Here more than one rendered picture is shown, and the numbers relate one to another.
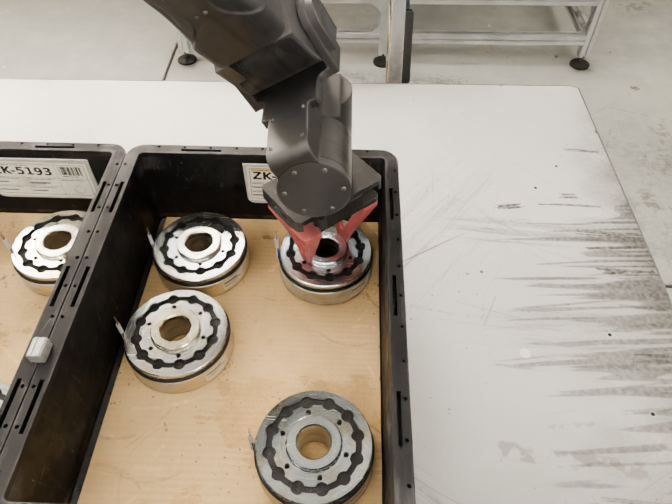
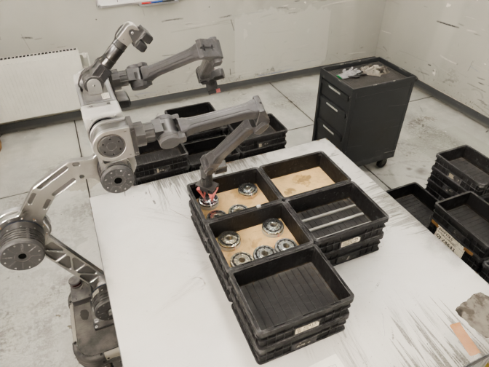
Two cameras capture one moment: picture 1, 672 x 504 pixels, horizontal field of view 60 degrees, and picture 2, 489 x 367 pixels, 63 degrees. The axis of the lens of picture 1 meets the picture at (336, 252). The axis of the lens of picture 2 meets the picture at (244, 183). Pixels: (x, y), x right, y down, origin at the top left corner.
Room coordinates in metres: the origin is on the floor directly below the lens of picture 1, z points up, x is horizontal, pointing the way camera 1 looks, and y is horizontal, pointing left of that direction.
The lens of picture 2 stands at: (0.89, 1.48, 2.19)
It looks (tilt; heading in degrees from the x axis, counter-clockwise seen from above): 39 degrees down; 245
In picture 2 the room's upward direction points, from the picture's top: straight up
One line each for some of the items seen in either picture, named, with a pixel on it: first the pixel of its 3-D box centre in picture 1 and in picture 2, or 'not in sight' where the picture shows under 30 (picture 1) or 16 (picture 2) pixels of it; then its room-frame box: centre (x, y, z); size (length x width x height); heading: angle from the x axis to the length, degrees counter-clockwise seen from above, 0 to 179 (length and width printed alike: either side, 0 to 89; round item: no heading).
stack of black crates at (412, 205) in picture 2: not in sight; (414, 215); (-1.06, 0.12, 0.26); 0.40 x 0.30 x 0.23; 89
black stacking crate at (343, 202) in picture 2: not in sight; (334, 218); (-0.08, 0.40, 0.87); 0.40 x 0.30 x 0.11; 178
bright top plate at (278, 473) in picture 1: (314, 445); (247, 188); (0.20, 0.02, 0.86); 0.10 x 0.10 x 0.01
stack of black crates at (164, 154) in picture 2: not in sight; (160, 174); (0.47, -0.96, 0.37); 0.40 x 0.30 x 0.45; 179
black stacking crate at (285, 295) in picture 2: not in sight; (289, 293); (0.33, 0.69, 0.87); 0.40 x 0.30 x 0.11; 178
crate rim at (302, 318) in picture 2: not in sight; (289, 285); (0.33, 0.69, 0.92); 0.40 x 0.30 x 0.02; 178
